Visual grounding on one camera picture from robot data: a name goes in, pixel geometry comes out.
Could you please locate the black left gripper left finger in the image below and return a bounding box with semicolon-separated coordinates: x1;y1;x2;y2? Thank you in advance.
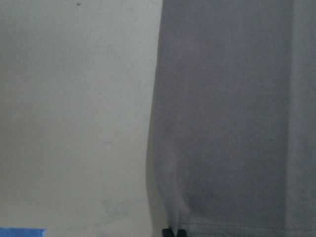
161;228;174;237

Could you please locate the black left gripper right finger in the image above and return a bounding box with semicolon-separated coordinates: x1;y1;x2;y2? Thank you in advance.
176;229;187;237

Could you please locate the dark brown t-shirt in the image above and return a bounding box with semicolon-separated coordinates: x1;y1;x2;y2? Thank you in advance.
152;0;316;237

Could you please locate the brown paper table cover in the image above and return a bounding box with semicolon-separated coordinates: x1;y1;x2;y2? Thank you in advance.
0;0;167;237

